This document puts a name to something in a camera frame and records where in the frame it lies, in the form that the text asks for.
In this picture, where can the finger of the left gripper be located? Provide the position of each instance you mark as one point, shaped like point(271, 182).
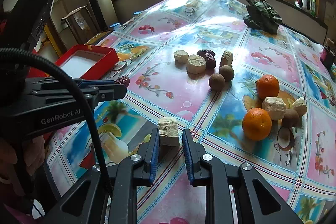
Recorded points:
point(82, 83)
point(107, 92)

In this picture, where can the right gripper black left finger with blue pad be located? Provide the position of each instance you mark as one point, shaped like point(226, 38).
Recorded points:
point(134, 171)

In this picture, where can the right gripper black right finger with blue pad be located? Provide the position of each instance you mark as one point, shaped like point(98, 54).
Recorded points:
point(204, 169)

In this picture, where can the red jujube date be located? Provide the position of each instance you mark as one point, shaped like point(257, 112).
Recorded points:
point(123, 80)

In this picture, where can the orange tangerine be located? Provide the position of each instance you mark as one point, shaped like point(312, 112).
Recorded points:
point(256, 124)
point(267, 86)

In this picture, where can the small beige sugarcane chunk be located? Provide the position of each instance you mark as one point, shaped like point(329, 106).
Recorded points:
point(181, 56)

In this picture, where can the large round sugarcane chunk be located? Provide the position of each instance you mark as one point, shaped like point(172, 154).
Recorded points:
point(195, 64)

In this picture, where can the beige sugarcane block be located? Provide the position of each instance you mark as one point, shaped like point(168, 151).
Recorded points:
point(275, 107)

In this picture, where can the dark red jujube pair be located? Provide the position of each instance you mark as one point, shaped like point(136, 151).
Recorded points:
point(209, 57)

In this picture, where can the beige sugarcane piece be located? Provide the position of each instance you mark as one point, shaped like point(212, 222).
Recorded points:
point(226, 58)

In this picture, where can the pale sugarcane wedge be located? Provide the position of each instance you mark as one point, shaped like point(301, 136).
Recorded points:
point(299, 106)

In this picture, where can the person hand red sleeve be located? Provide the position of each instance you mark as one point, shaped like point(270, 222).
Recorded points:
point(33, 156)

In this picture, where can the red shallow box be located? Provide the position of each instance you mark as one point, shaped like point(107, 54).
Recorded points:
point(88, 62)

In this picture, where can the wooden stool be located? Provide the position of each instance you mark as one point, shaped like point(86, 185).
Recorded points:
point(81, 24)

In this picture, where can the colourful fruit print tablecloth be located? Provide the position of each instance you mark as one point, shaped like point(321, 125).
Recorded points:
point(298, 162)

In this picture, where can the dark green leafy vegetable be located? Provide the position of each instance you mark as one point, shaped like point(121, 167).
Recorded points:
point(262, 16)

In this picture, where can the green bottle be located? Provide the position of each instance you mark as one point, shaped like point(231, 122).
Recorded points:
point(313, 8)

